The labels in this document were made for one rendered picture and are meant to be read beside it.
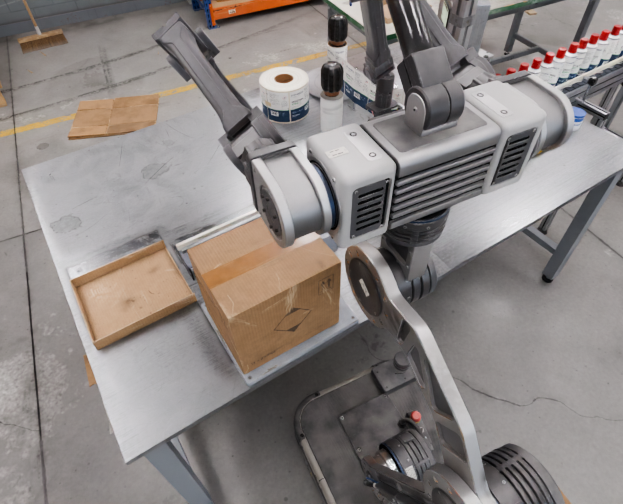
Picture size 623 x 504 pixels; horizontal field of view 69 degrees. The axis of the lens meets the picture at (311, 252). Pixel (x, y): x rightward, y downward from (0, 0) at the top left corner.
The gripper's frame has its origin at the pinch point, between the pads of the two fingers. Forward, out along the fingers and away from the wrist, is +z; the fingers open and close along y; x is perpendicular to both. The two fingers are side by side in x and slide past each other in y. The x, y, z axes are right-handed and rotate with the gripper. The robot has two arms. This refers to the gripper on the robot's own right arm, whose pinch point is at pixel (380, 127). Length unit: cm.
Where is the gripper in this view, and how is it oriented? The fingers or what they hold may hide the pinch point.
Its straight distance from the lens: 169.8
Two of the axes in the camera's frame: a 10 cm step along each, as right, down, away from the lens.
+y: -8.4, 4.1, -3.5
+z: 0.1, 6.6, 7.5
